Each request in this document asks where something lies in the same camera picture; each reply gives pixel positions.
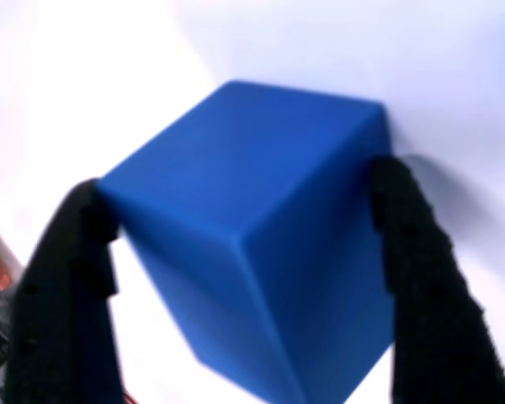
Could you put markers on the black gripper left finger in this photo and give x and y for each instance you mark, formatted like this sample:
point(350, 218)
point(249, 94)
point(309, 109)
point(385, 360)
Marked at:
point(63, 294)

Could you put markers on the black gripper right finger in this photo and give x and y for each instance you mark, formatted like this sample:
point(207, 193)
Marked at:
point(437, 303)

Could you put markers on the blue block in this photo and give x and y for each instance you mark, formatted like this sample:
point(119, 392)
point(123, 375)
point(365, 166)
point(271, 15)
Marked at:
point(252, 219)

